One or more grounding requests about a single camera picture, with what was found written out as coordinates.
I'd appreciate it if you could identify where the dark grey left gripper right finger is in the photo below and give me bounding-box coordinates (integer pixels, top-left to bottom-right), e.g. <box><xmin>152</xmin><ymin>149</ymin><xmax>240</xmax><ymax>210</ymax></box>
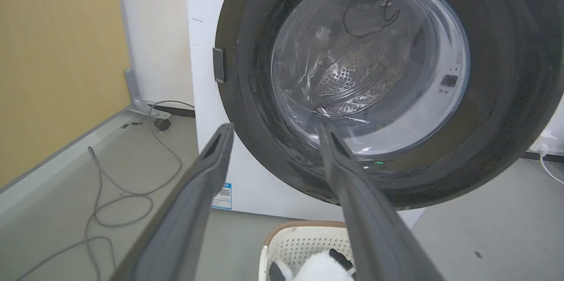
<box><xmin>318</xmin><ymin>124</ymin><xmax>444</xmax><ymax>281</ymax></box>

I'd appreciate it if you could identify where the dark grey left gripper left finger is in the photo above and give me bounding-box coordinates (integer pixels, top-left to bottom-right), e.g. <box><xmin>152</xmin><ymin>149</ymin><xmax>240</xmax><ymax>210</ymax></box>
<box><xmin>110</xmin><ymin>123</ymin><xmax>235</xmax><ymax>281</ymax></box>

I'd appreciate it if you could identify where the white washing machine body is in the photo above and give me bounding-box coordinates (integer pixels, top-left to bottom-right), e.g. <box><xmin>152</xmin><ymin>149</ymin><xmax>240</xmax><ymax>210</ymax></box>
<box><xmin>185</xmin><ymin>0</ymin><xmax>564</xmax><ymax>229</ymax></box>

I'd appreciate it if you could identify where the black round washing machine door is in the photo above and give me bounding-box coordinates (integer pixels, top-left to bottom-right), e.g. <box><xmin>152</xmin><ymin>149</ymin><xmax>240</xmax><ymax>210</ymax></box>
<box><xmin>213</xmin><ymin>0</ymin><xmax>564</xmax><ymax>210</ymax></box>

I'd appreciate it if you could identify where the blue white QR sticker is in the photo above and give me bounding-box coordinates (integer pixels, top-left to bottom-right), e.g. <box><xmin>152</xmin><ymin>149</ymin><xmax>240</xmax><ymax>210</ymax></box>
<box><xmin>211</xmin><ymin>183</ymin><xmax>232</xmax><ymax>211</ymax></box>

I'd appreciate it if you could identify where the black and white plush panda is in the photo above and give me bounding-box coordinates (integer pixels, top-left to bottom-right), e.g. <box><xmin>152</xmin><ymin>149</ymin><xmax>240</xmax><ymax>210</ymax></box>
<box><xmin>269</xmin><ymin>249</ymin><xmax>356</xmax><ymax>281</ymax></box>

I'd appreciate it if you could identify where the white perforated laundry basket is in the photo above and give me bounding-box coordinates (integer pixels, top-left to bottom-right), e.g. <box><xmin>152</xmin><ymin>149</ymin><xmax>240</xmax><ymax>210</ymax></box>
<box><xmin>259</xmin><ymin>221</ymin><xmax>356</xmax><ymax>281</ymax></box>

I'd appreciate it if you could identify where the grey power cable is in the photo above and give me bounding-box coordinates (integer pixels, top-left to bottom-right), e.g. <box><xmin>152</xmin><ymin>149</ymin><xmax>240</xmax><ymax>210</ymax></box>
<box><xmin>17</xmin><ymin>100</ymin><xmax>195</xmax><ymax>281</ymax></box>

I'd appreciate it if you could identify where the grey metal partition post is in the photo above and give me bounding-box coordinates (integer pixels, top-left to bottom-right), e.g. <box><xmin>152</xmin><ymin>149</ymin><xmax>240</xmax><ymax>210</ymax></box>
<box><xmin>114</xmin><ymin>0</ymin><xmax>171</xmax><ymax>119</ymax></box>

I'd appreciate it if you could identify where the white cable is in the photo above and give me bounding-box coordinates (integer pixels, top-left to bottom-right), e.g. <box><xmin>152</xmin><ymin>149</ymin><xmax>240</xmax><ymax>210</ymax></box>
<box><xmin>538</xmin><ymin>144</ymin><xmax>564</xmax><ymax>185</ymax></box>

